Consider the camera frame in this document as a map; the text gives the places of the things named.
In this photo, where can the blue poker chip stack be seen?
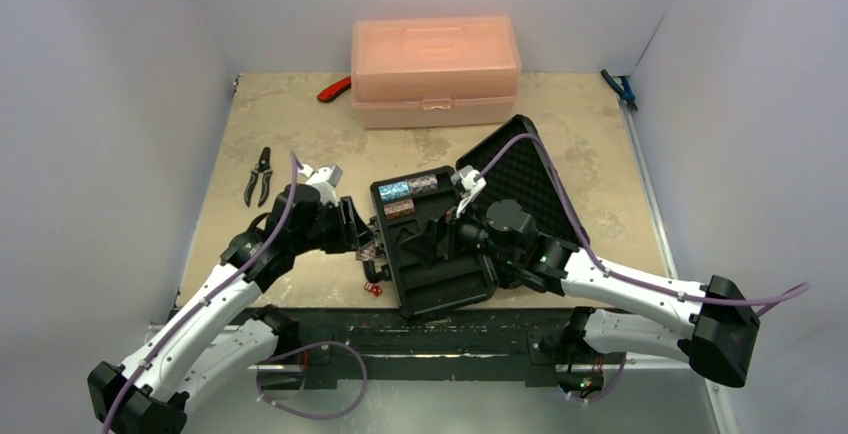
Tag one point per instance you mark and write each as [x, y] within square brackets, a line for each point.
[394, 191]

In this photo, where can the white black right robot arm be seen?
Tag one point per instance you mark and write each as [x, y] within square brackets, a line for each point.
[708, 326]

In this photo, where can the black metal base frame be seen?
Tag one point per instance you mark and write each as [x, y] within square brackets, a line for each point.
[492, 344]

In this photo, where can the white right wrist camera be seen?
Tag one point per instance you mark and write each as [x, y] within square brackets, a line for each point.
[469, 183]

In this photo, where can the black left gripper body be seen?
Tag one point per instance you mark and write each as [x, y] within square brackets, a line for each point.
[332, 230]

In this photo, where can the black handled pruning shears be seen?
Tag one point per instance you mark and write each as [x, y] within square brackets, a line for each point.
[260, 176]

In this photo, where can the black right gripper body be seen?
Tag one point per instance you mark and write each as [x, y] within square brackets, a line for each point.
[454, 232]

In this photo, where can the black plastic poker case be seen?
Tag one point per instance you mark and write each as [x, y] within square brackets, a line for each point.
[514, 167]

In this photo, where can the blue handled pliers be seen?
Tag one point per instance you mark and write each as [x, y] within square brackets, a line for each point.
[621, 86]

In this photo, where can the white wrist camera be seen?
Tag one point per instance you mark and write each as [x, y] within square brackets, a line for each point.
[469, 183]
[325, 180]

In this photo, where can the translucent pink plastic toolbox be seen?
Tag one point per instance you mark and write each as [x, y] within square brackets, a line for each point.
[434, 72]

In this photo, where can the red handled utility knife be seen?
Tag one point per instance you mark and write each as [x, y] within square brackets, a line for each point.
[333, 91]

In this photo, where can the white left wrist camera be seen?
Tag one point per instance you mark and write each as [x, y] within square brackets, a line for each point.
[325, 180]

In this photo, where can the red dice pair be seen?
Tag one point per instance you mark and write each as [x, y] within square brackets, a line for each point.
[374, 289]

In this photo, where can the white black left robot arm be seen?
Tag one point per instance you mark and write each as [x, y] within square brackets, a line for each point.
[153, 389]

